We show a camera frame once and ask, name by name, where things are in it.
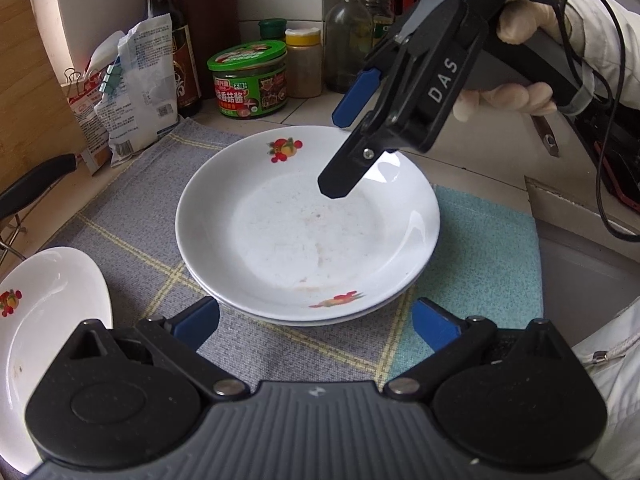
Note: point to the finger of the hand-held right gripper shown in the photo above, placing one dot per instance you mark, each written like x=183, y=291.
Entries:
x=355, y=100
x=345, y=170

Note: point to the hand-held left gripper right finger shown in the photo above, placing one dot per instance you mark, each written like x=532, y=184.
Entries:
x=435, y=323

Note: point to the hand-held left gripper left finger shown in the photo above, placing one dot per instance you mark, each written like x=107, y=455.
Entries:
x=195, y=321

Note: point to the white plate two fruit prints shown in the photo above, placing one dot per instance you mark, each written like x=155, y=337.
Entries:
x=300, y=230

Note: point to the white plate with brown stain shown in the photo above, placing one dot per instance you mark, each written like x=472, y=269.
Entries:
x=300, y=322

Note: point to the white plate with fruit print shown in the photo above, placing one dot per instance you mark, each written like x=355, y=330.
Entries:
x=45, y=335

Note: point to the person's right forearm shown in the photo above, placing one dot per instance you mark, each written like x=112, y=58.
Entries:
x=610, y=35

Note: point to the person's right hand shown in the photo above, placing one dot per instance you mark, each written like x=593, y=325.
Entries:
x=525, y=20

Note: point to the clear glass bottle red cap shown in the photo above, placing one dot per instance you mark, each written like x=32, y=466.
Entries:
x=347, y=45

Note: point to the spice jar with yellow lid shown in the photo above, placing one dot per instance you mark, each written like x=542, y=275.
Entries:
x=302, y=67

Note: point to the clear condiment bottle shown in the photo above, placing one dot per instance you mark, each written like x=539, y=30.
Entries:
x=381, y=0

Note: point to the grey and teal checked cloth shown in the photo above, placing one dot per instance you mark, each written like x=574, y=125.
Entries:
x=150, y=240

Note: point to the small jar with green cap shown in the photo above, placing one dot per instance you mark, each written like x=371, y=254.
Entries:
x=272, y=30

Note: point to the sauce jar with green lid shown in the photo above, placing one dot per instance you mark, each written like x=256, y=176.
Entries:
x=247, y=80

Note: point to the metal spatula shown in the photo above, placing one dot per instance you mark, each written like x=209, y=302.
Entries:
x=546, y=137

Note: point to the dark wooden knife block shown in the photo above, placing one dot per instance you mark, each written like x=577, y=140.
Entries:
x=215, y=10

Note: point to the person's white clothing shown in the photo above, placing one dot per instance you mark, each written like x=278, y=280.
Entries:
x=620, y=385

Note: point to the dark soy sauce bottle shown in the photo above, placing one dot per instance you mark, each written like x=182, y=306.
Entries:
x=165, y=10

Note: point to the white crumpled bag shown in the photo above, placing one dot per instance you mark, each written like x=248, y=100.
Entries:
x=140, y=90

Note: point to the red and white packet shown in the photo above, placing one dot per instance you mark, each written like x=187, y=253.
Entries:
x=82, y=110

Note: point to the teal bag clip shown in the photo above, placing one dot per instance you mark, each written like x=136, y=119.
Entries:
x=111, y=76

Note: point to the wooden cutting board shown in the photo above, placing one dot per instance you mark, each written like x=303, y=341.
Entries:
x=25, y=85

